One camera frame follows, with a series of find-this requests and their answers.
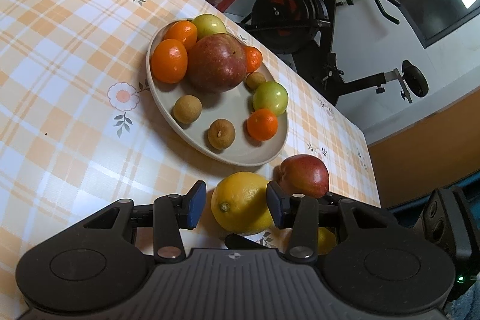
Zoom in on dark red apple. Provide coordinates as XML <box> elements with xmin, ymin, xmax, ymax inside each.
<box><xmin>277</xmin><ymin>154</ymin><xmax>331</xmax><ymax>199</ymax></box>

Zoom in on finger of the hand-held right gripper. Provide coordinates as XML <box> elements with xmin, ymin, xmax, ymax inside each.
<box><xmin>224</xmin><ymin>233</ymin><xmax>265</xmax><ymax>250</ymax></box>

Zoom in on mottled red green apple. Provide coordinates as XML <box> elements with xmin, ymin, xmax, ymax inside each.
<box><xmin>187</xmin><ymin>33</ymin><xmax>248</xmax><ymax>94</ymax></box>

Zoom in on small oval mandarin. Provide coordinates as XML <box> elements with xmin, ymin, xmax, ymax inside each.
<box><xmin>246</xmin><ymin>108</ymin><xmax>279</xmax><ymax>141</ymax></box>
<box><xmin>150</xmin><ymin>39</ymin><xmax>188</xmax><ymax>84</ymax></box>
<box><xmin>162</xmin><ymin>21</ymin><xmax>199</xmax><ymax>51</ymax></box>

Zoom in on large green round fruit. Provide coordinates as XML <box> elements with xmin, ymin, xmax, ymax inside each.
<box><xmin>252</xmin><ymin>81</ymin><xmax>289</xmax><ymax>116</ymax></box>

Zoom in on brown longan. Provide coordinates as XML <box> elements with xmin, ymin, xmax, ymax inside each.
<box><xmin>245</xmin><ymin>72</ymin><xmax>267</xmax><ymax>89</ymax></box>
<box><xmin>173</xmin><ymin>96</ymin><xmax>203</xmax><ymax>125</ymax></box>
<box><xmin>208</xmin><ymin>118</ymin><xmax>237</xmax><ymax>151</ymax></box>

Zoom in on orange checkered floral tablecloth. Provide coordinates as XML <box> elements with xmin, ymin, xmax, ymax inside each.
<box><xmin>0</xmin><ymin>0</ymin><xmax>381</xmax><ymax>268</ymax></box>

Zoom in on small green round fruit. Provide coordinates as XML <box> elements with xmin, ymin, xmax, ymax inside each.
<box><xmin>191</xmin><ymin>14</ymin><xmax>228</xmax><ymax>40</ymax></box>

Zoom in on black exercise bike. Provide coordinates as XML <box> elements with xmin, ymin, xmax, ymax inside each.
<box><xmin>240</xmin><ymin>0</ymin><xmax>430</xmax><ymax>107</ymax></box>

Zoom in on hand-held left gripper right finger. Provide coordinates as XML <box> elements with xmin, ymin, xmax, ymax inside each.
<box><xmin>265</xmin><ymin>181</ymin><xmax>392</xmax><ymax>264</ymax></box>

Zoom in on orange wooden board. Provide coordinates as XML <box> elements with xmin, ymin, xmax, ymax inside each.
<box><xmin>367</xmin><ymin>106</ymin><xmax>480</xmax><ymax>208</ymax></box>

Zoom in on round orange tangerine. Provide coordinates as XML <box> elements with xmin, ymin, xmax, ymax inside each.
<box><xmin>243</xmin><ymin>46</ymin><xmax>263</xmax><ymax>74</ymax></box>

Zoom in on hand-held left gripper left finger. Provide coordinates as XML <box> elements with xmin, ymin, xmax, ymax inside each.
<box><xmin>83</xmin><ymin>181</ymin><xmax>208</xmax><ymax>264</ymax></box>

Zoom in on beige round plate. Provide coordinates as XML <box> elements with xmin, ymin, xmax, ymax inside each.
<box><xmin>145</xmin><ymin>18</ymin><xmax>289</xmax><ymax>167</ymax></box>

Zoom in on yellow lemon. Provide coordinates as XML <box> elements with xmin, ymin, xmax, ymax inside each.
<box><xmin>210</xmin><ymin>172</ymin><xmax>276</xmax><ymax>236</ymax></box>
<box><xmin>317</xmin><ymin>226</ymin><xmax>337</xmax><ymax>255</ymax></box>

